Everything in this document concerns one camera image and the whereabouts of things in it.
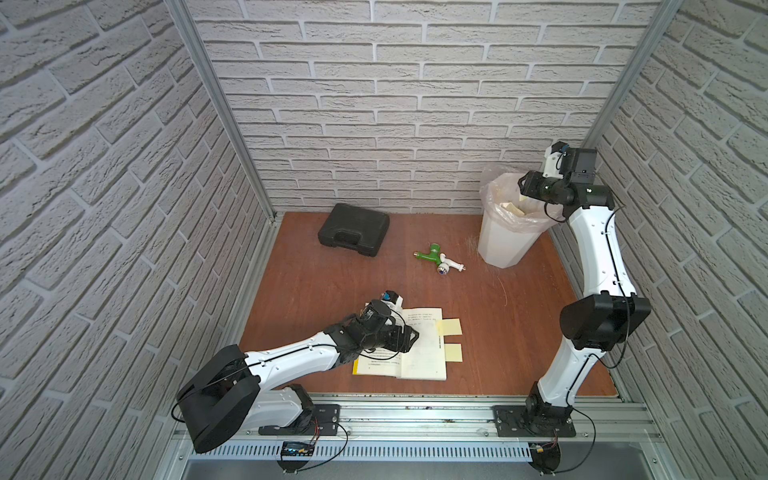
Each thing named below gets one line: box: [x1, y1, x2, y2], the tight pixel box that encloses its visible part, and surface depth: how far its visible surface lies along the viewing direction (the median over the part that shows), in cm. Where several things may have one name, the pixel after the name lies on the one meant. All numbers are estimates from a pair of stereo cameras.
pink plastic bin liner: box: [480, 173, 564, 233], surface depth 86 cm
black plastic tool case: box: [318, 203, 390, 257], surface depth 109 cm
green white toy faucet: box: [413, 243, 466, 276], surface depth 108 cm
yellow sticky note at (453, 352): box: [444, 343, 463, 362], surface depth 85 cm
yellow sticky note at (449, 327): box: [436, 318, 463, 336], surface depth 89 cm
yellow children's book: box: [352, 307, 446, 381], surface depth 84 cm
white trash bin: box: [478, 173, 564, 268], surface depth 89 cm
